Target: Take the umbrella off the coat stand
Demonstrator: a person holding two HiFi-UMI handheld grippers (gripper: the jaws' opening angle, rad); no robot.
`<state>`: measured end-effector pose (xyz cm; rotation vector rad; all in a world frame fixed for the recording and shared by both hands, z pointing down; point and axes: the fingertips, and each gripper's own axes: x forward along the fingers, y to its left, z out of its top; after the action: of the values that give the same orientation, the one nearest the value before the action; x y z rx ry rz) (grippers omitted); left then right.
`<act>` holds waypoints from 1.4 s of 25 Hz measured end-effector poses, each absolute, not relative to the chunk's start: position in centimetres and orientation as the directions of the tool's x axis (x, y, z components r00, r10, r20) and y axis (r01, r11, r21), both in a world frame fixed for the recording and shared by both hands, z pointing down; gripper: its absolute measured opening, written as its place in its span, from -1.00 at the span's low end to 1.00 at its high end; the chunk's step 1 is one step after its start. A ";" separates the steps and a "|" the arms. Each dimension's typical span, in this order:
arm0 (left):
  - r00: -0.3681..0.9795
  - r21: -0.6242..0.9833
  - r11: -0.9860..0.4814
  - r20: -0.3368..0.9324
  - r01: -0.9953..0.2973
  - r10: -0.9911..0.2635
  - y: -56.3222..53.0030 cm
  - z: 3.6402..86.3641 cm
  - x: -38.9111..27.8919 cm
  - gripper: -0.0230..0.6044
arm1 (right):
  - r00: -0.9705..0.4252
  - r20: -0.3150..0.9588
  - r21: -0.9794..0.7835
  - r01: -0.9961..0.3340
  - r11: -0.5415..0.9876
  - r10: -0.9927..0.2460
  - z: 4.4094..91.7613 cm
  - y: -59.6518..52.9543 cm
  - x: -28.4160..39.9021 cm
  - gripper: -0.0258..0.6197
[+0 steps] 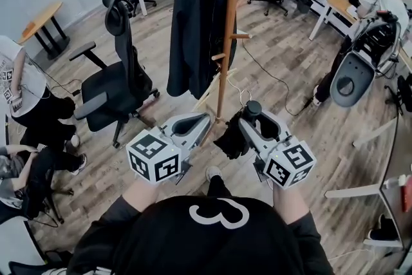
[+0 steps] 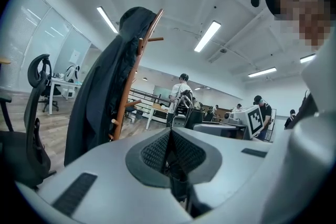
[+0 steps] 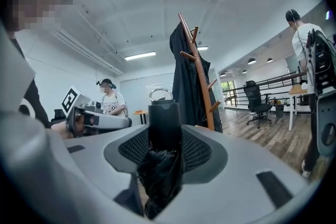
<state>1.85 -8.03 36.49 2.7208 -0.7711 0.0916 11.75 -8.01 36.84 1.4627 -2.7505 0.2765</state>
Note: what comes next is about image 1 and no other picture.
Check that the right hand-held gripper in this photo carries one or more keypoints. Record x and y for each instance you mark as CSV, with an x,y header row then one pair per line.
x,y
288,164

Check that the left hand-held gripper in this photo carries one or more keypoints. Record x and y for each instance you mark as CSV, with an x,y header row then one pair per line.
x,y
188,125

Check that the black umbrella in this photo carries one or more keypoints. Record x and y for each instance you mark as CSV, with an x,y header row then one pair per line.
x,y
231,140

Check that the brown wooden coat stand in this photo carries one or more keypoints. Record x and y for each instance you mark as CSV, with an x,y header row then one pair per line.
x,y
229,9

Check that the person's left forearm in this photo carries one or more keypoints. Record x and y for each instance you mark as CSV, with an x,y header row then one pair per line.
x,y
141,194

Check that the person's right forearm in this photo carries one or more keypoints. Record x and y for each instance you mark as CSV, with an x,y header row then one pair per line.
x,y
289,203

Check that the black hanging coat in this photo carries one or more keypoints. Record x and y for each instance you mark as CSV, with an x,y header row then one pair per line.
x,y
193,25

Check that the person's leg with white shoe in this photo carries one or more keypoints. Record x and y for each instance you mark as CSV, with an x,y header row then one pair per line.
x,y
217,183

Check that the large black office chair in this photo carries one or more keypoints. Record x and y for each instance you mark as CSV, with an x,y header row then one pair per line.
x,y
122,83

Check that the dark desk with white legs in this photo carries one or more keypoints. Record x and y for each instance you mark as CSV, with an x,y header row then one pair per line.
x,y
394,203

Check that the person's black printed shirt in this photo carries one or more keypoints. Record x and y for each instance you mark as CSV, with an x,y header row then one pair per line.
x,y
193,241

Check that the red box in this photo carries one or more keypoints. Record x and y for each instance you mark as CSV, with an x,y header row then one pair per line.
x,y
407,194

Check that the black waste bin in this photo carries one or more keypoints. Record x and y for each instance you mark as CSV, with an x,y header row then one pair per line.
x,y
304,4

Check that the wooden top white desk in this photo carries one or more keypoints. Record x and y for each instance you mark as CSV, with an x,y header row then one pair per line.
x,y
339,3

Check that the small round wooden table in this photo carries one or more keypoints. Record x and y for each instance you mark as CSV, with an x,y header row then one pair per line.
x,y
42,17

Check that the black chair base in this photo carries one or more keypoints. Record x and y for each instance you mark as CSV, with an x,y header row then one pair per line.
x,y
35,264

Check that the light wooden frame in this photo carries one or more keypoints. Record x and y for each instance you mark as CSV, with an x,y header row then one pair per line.
x,y
207,91

